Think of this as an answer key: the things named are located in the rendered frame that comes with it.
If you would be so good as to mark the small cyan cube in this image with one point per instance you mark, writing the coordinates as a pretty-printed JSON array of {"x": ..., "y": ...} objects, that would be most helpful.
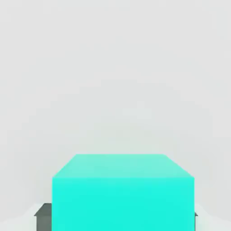
[{"x": 123, "y": 198}]

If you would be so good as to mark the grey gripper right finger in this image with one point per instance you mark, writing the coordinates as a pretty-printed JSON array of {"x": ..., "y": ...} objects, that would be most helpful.
[{"x": 207, "y": 222}]

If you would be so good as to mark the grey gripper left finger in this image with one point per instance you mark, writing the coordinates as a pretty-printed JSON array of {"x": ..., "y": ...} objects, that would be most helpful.
[{"x": 44, "y": 219}]

